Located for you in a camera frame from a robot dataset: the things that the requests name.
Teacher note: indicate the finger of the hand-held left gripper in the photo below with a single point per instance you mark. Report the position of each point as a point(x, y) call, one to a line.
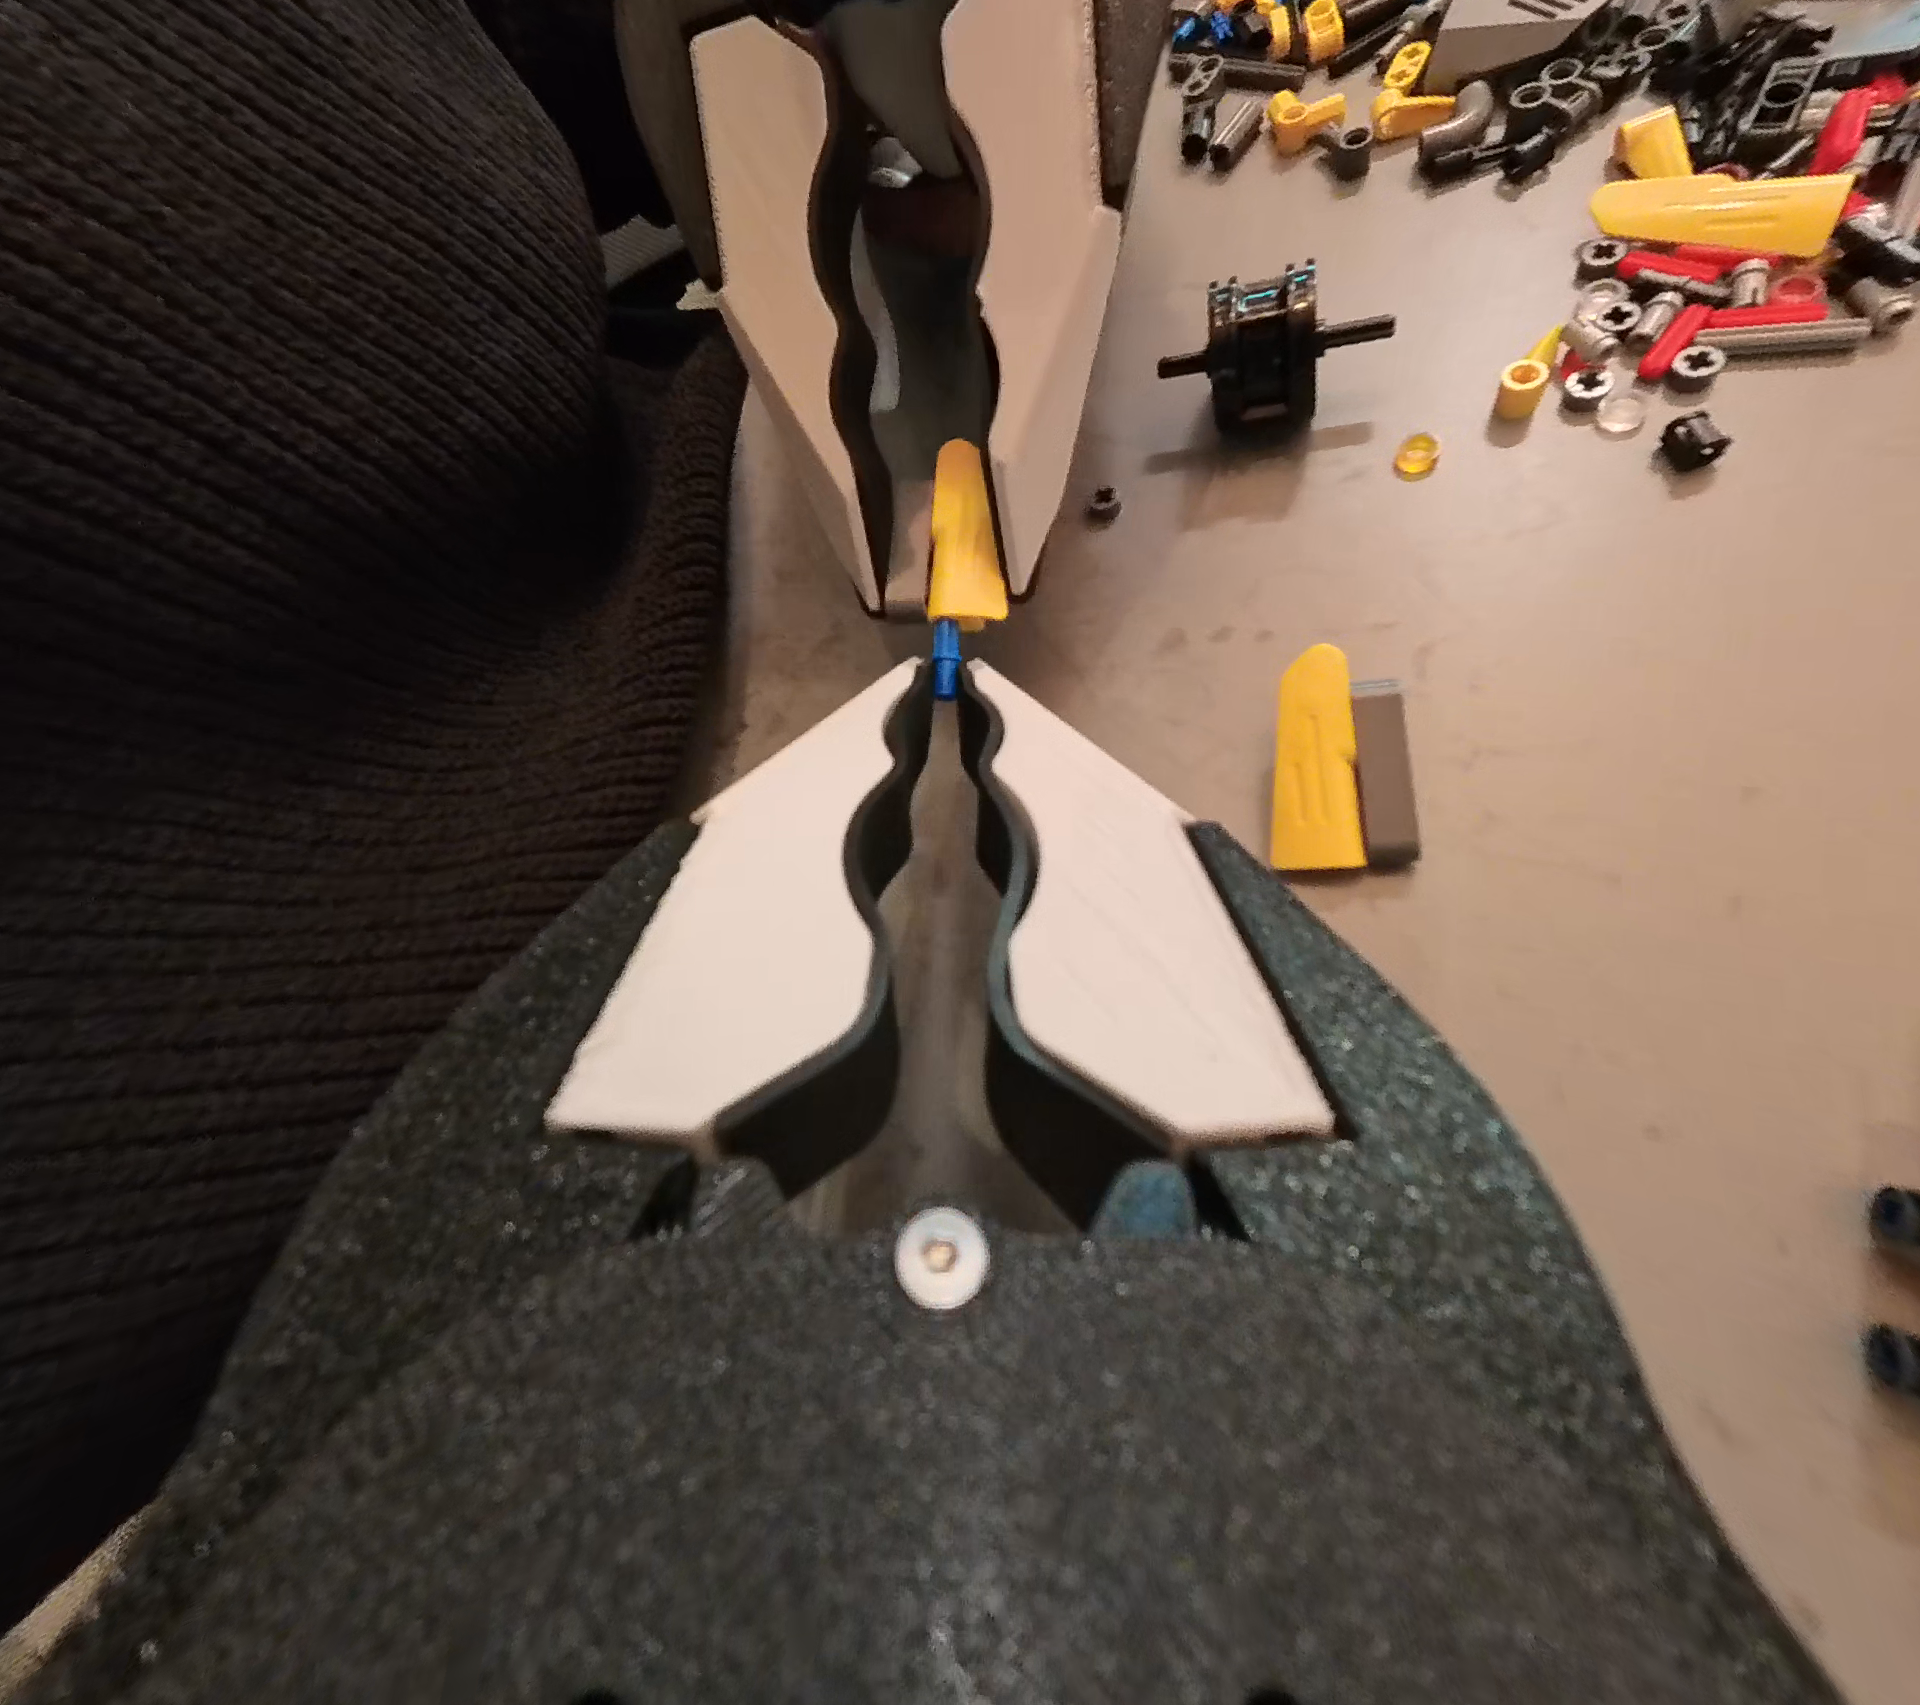
point(755, 235)
point(1050, 203)

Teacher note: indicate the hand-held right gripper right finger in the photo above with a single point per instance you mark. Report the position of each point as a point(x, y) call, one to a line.
point(1168, 970)

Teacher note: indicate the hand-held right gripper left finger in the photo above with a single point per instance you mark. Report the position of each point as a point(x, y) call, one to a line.
point(721, 970)

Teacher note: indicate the yellow panel grey beam piece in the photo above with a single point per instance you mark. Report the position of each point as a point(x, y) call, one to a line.
point(1320, 758)
point(963, 536)

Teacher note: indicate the black wheel hub with axle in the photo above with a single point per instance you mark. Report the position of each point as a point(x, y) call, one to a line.
point(1269, 348)

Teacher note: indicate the blue connector pin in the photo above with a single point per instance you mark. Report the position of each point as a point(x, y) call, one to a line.
point(949, 671)

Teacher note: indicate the pile of toy building pieces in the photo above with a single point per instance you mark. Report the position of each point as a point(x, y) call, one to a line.
point(1499, 9)

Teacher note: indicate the person's left hand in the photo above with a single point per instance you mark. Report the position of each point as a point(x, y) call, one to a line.
point(923, 227)

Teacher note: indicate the small orange round stud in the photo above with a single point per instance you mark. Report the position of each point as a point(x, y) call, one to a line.
point(1416, 456)

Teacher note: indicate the small yellow toy assembly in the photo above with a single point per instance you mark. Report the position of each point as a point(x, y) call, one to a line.
point(1892, 1284)

